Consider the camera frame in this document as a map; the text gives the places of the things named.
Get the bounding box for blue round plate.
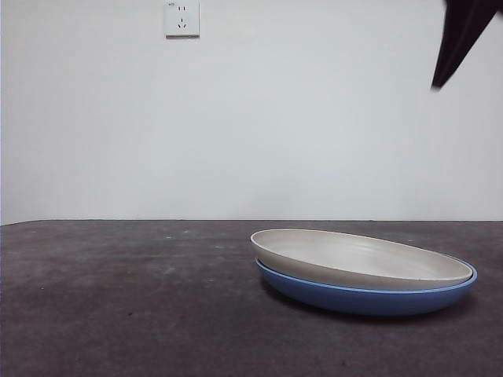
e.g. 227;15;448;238
255;257;479;317

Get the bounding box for white wall socket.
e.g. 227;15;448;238
164;1;200;39

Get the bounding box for white round plate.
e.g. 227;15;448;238
250;229;474;291

